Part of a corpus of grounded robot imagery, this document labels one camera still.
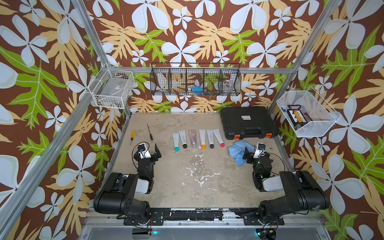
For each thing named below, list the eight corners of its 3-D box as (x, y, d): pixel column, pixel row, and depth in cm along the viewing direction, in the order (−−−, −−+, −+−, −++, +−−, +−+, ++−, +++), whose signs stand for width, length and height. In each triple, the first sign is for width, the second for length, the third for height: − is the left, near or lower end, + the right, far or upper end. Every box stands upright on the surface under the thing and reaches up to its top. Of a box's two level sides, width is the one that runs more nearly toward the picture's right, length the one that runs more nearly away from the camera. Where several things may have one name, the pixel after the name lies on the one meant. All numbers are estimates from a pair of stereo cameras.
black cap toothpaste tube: (182, 148, 101) (182, 147, 99) (179, 133, 110) (179, 131, 108) (189, 147, 102) (189, 145, 100) (185, 132, 110) (185, 130, 109)
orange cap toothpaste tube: (199, 148, 102) (199, 147, 100) (199, 130, 112) (199, 129, 110) (206, 148, 102) (207, 147, 100) (205, 131, 112) (205, 129, 110)
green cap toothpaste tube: (172, 151, 101) (172, 150, 99) (173, 134, 110) (172, 132, 108) (179, 151, 101) (179, 149, 99) (179, 134, 110) (179, 132, 108)
